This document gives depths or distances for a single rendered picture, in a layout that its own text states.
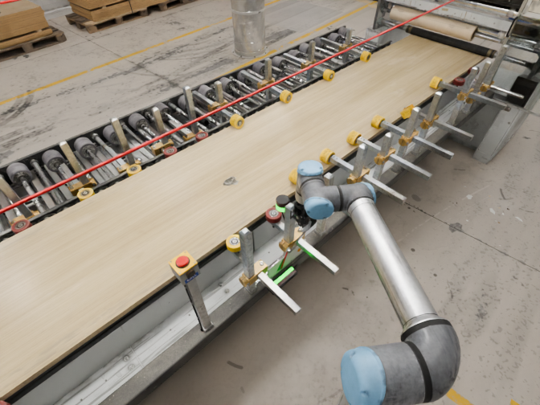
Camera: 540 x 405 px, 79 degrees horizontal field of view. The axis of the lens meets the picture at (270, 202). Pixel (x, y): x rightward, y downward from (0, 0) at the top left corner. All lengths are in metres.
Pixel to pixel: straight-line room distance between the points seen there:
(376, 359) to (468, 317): 1.95
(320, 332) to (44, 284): 1.56
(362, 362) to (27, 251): 1.55
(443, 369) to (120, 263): 1.29
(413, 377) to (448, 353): 0.09
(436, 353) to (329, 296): 1.68
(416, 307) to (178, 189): 1.34
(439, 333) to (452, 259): 2.09
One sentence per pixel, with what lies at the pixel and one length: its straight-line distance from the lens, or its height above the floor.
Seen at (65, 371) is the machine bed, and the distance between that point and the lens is 1.63.
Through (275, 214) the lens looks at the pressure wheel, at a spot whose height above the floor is 0.90.
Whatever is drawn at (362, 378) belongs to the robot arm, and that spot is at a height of 1.44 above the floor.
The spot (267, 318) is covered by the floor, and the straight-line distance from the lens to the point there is 2.33.
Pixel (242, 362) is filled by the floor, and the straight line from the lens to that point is 2.24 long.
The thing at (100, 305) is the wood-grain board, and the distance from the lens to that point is 1.53.
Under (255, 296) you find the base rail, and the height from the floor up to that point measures 0.69.
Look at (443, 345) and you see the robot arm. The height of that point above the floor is 1.45.
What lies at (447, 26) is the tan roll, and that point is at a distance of 3.62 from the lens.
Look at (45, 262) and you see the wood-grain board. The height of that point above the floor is 0.90.
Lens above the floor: 2.14
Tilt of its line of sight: 47 degrees down
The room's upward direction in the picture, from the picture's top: 1 degrees counter-clockwise
